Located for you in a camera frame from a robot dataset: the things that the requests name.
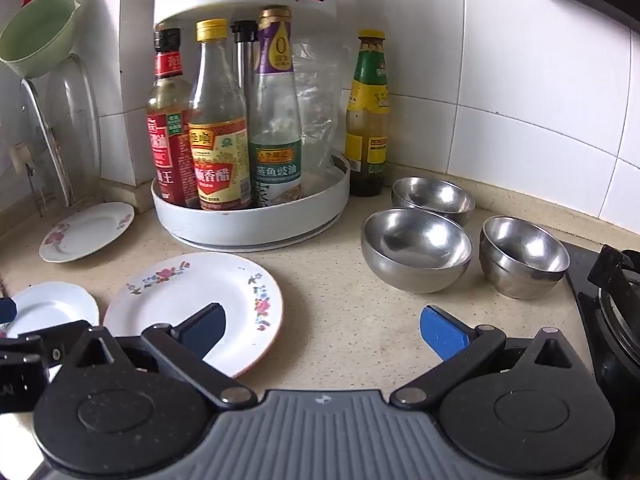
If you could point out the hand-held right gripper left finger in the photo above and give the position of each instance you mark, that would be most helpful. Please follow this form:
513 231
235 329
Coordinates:
205 330

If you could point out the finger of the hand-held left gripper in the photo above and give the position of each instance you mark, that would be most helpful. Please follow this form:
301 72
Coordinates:
70 336
6 310

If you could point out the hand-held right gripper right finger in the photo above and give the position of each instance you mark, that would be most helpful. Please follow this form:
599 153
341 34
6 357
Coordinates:
442 332

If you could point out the pink floral white plate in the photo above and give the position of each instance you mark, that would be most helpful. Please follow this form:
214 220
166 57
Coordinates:
87 232
50 305

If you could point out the large colourful floral plate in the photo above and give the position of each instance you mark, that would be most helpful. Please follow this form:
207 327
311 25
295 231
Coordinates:
215 280

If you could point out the stainless steel bowl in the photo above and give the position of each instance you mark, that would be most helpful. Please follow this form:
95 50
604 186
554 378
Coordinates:
415 240
435 195
525 250

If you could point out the black gas stove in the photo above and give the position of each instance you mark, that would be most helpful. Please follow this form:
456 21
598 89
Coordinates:
582 285

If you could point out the yellow cap vinegar bottle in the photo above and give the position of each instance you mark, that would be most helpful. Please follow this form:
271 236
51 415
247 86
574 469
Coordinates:
220 170

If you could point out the glass pot lid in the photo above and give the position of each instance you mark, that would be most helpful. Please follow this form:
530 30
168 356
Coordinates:
42 150

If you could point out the black stove pot support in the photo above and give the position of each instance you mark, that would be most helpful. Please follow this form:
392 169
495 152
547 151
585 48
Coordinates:
610 265

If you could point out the red label soy sauce bottle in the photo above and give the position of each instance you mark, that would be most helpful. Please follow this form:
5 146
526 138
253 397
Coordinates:
167 150

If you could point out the clear glass bowl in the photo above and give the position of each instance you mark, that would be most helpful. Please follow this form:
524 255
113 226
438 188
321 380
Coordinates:
75 125

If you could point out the purple label sauce bottle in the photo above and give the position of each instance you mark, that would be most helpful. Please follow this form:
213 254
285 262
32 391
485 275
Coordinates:
275 110

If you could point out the green yellow label sauce bottle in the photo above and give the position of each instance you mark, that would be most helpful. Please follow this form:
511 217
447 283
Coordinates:
367 110

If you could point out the clear plastic bag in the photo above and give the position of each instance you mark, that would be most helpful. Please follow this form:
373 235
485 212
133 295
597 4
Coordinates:
320 110

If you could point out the stainless steel dispenser bottle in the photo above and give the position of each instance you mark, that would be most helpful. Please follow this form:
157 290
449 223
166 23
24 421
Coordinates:
245 60

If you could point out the light green plastic bowl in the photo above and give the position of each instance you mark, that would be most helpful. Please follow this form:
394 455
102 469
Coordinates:
40 35

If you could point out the white two-tier rotating rack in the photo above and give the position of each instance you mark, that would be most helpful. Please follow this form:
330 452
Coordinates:
225 7

